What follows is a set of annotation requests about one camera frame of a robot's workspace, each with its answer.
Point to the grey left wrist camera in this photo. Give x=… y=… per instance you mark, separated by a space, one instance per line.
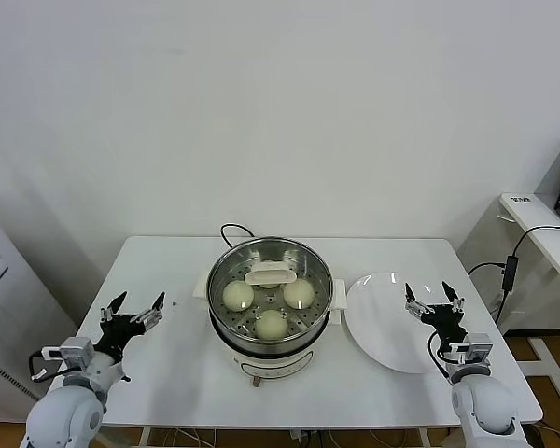
x=77 y=352

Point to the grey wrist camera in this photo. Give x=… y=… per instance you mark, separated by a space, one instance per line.
x=77 y=352
x=476 y=350

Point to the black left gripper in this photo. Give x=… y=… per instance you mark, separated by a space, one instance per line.
x=116 y=333

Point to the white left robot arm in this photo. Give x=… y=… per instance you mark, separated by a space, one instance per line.
x=70 y=406

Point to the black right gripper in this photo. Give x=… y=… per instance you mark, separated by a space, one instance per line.
x=448 y=324

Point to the white table leg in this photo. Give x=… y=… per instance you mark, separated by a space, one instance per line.
x=144 y=438
x=422 y=438

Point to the white power plug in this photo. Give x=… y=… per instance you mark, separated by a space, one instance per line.
x=298 y=435

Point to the perforated steel steamer basket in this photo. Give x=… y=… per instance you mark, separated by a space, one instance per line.
x=315 y=266

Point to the white electric cooker base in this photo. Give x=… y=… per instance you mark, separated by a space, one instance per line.
x=270 y=366

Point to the white cabinet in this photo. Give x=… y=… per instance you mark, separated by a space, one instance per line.
x=9 y=317

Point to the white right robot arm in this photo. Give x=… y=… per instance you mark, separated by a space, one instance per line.
x=487 y=406

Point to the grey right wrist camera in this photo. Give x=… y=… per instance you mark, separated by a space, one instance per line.
x=476 y=350

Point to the white round plate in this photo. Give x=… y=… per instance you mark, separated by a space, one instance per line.
x=382 y=326

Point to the white steamed baozi bun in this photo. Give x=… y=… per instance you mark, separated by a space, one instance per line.
x=238 y=296
x=268 y=284
x=271 y=325
x=299 y=294

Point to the white side desk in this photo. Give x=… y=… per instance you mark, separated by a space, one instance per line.
x=522 y=207

